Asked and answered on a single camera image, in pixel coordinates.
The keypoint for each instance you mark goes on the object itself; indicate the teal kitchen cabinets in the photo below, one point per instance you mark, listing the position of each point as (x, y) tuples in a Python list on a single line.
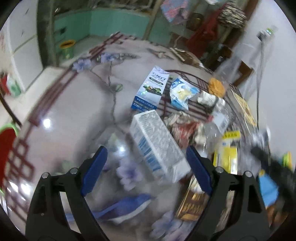
[(77, 25)]

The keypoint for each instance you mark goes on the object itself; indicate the blue white snack wrapper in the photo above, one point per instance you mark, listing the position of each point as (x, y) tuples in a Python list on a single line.
[(180, 93)]

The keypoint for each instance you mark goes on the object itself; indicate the clear plastic bottle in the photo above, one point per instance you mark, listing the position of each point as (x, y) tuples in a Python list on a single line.
[(210, 133)]

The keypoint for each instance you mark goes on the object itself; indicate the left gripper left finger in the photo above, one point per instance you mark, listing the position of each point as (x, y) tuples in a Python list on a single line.
[(46, 218)]

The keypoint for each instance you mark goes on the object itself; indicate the yellow green bucket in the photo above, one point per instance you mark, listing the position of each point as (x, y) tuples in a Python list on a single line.
[(67, 48)]

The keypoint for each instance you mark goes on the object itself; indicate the wooden chair at wall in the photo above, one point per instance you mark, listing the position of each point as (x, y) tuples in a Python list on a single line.
[(243, 51)]

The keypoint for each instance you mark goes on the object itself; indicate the yellow picture book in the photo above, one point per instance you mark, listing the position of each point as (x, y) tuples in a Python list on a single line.
[(248, 117)]

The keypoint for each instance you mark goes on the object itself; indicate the green detergent bottle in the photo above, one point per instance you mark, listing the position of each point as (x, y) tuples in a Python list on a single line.
[(12, 86)]

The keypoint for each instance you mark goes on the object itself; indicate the wall charger plug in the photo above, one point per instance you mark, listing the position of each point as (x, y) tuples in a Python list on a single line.
[(267, 34)]

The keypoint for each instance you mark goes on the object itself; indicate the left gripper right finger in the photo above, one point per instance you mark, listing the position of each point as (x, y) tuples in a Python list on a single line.
[(248, 217)]

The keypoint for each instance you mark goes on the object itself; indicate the white refrigerator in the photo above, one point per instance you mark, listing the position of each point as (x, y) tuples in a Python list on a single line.
[(19, 42)]

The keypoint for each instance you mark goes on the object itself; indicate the white blue carton box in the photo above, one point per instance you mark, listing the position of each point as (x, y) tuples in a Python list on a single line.
[(160, 151)]

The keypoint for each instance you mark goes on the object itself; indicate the blue white milk carton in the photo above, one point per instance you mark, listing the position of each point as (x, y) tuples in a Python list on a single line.
[(150, 92)]

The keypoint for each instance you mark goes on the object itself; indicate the letter patterned bag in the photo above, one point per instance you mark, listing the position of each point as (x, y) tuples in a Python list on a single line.
[(232, 15)]

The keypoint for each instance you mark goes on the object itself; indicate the plaid cloth hanging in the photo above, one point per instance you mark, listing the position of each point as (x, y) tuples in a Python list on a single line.
[(175, 11)]

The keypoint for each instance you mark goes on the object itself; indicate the red hanging garment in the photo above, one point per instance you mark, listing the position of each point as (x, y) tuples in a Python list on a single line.
[(207, 32)]

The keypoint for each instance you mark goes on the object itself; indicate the gold brown wrapper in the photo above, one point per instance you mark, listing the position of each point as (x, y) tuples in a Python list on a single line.
[(193, 203)]

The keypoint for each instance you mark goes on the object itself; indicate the red green trash basin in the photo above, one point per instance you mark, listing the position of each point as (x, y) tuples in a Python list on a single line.
[(8, 134)]

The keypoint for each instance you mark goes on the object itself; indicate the yellow medicine box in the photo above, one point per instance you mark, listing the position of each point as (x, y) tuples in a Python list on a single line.
[(226, 156)]

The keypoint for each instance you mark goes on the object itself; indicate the brown hanging handbag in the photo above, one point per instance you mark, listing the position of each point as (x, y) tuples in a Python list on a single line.
[(194, 21)]

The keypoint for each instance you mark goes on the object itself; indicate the pink paper trash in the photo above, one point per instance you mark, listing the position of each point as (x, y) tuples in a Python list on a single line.
[(185, 129)]

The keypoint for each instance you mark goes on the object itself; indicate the blue toy board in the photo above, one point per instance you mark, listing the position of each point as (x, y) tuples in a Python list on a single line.
[(268, 189)]

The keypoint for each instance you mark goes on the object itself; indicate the clear bag orange snacks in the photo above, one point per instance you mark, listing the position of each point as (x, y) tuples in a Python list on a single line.
[(219, 81)]

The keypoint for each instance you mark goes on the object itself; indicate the brown snack package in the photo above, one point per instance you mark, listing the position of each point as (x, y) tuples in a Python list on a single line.
[(186, 57)]

